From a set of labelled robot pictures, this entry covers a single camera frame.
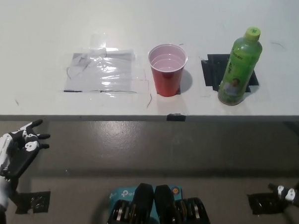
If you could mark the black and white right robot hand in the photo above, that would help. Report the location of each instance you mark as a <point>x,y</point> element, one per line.
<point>288,195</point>

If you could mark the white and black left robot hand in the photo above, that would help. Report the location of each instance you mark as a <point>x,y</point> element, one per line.
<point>3,155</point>

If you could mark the green tea plastic bottle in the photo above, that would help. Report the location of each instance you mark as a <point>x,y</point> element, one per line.
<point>238,71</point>

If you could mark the red plastic cup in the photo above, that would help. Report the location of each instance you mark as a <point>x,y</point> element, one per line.
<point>167,80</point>

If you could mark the teal router box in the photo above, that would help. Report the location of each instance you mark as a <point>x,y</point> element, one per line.
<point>121,193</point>

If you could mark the small black tape on table edge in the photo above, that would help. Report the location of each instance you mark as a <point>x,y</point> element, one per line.
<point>176,117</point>

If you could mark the large black tape patch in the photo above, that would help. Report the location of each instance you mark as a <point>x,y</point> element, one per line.
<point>213,72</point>

